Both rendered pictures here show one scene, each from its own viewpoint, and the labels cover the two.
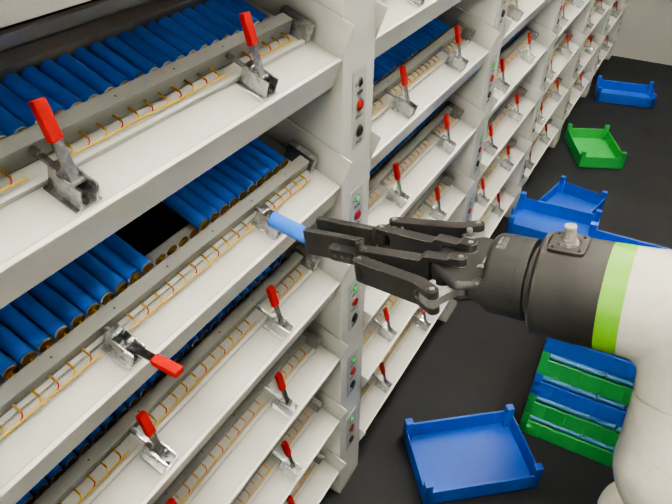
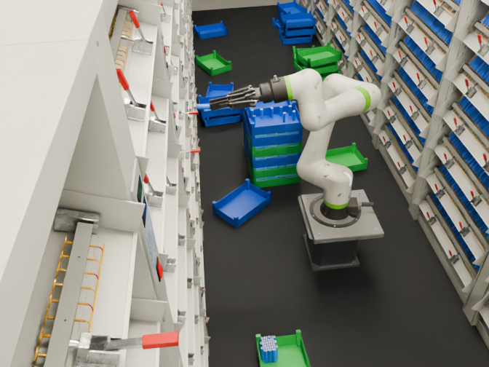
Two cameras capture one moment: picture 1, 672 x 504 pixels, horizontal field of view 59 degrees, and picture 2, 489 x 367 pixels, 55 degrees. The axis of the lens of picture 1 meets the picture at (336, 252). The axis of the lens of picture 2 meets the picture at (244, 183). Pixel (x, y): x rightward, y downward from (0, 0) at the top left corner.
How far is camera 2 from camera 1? 1.32 m
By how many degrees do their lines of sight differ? 27
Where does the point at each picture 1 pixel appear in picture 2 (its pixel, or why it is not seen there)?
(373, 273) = (236, 104)
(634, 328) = (295, 90)
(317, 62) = (175, 59)
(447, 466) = (236, 212)
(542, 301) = (276, 93)
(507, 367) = (235, 170)
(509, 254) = (265, 87)
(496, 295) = (265, 97)
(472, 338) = (215, 166)
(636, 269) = (290, 79)
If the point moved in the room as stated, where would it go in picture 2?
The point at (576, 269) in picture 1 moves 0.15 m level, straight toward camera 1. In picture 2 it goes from (279, 84) to (288, 104)
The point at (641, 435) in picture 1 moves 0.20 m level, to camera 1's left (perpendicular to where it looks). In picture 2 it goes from (303, 111) to (262, 129)
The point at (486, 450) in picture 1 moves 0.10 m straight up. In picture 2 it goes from (247, 200) to (246, 188)
